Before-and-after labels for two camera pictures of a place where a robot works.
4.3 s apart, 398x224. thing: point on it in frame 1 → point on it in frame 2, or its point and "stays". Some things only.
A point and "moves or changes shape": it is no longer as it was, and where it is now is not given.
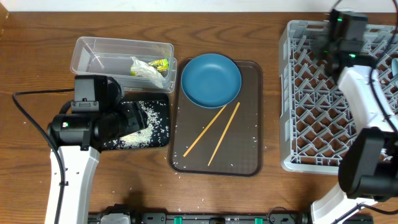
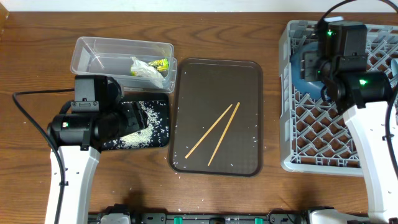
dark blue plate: x=211 y=81 → x=313 y=88
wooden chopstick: x=199 y=137 moves or changes shape
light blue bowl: x=394 y=66 stays
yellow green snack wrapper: x=161 y=65 stays
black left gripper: x=131 y=114 stays
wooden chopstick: x=237 y=107 stays
